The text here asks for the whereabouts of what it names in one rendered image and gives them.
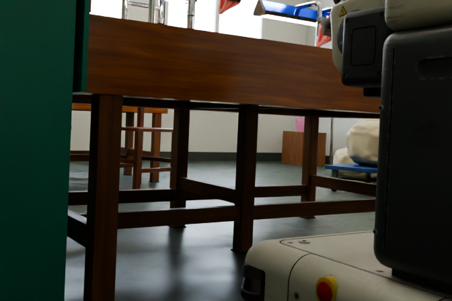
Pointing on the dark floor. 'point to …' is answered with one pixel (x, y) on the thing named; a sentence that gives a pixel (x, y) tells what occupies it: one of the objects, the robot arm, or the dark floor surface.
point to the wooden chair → (142, 151)
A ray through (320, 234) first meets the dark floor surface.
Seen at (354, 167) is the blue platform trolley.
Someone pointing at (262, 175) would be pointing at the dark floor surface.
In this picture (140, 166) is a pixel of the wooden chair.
